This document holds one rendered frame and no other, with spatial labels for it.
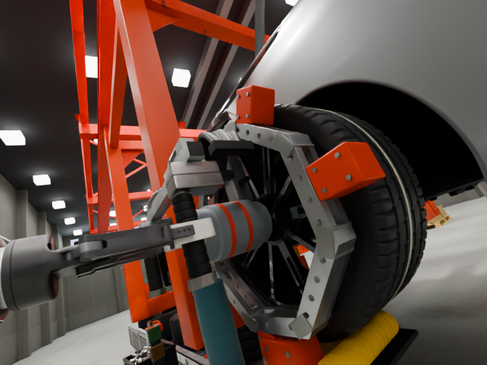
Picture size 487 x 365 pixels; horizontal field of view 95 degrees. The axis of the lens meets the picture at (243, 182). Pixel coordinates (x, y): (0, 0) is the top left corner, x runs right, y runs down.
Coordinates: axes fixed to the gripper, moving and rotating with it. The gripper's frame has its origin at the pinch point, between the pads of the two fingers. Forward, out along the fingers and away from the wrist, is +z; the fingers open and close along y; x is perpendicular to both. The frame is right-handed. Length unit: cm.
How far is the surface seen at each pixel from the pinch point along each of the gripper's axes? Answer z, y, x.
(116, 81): 20, -140, 179
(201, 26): 77, -67, 178
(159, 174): 15, -59, 40
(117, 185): 20, -252, 124
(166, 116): 25, -59, 73
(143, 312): 26, -252, -24
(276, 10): 448, -177, 567
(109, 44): 18, -131, 215
